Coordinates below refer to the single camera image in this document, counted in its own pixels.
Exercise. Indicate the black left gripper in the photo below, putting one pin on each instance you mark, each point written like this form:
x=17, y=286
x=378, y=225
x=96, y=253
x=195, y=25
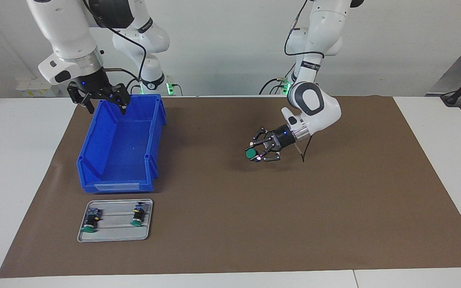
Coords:
x=284, y=136

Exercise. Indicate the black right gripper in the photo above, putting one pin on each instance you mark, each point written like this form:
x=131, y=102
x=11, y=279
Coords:
x=94, y=84

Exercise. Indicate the green push button switch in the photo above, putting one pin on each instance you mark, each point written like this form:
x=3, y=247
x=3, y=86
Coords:
x=138, y=218
x=90, y=222
x=250, y=154

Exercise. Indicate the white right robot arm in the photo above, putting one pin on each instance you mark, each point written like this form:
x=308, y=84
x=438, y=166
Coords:
x=66, y=36

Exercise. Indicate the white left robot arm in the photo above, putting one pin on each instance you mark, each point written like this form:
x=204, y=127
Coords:
x=322, y=108

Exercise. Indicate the blue plastic storage bin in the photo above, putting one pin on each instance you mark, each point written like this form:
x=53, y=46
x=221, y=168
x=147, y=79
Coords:
x=122, y=148

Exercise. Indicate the white socket box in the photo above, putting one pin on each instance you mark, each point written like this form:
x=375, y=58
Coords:
x=34, y=86

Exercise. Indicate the brown table mat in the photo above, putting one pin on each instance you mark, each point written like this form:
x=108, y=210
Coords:
x=274, y=220

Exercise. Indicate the silver metal tray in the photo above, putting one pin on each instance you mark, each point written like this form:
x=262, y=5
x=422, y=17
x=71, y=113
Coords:
x=114, y=234

